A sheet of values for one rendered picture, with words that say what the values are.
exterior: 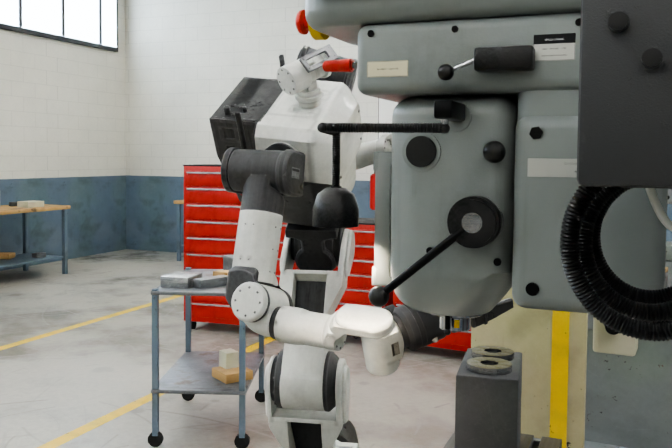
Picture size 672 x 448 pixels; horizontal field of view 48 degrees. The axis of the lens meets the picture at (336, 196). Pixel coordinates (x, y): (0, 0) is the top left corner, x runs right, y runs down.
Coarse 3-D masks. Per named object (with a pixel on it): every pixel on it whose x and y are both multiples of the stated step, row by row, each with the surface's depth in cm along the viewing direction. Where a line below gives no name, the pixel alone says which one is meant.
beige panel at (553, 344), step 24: (528, 312) 282; (552, 312) 279; (576, 312) 275; (480, 336) 289; (504, 336) 286; (528, 336) 282; (552, 336) 279; (576, 336) 276; (528, 360) 283; (552, 360) 279; (576, 360) 276; (528, 384) 283; (552, 384) 279; (576, 384) 277; (528, 408) 283; (552, 408) 280; (576, 408) 277; (528, 432) 284; (552, 432) 280; (576, 432) 277
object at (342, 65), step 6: (330, 60) 133; (336, 60) 132; (342, 60) 131; (348, 60) 131; (324, 66) 132; (330, 66) 132; (336, 66) 131; (342, 66) 131; (348, 66) 131; (354, 66) 131
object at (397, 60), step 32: (384, 32) 106; (416, 32) 104; (448, 32) 103; (480, 32) 101; (512, 32) 100; (544, 32) 98; (576, 32) 97; (384, 64) 106; (416, 64) 105; (544, 64) 98; (576, 64) 97; (384, 96) 111; (416, 96) 110; (512, 96) 108
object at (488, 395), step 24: (480, 360) 154; (504, 360) 154; (456, 384) 148; (480, 384) 147; (504, 384) 146; (456, 408) 149; (480, 408) 147; (504, 408) 146; (456, 432) 149; (480, 432) 148; (504, 432) 146
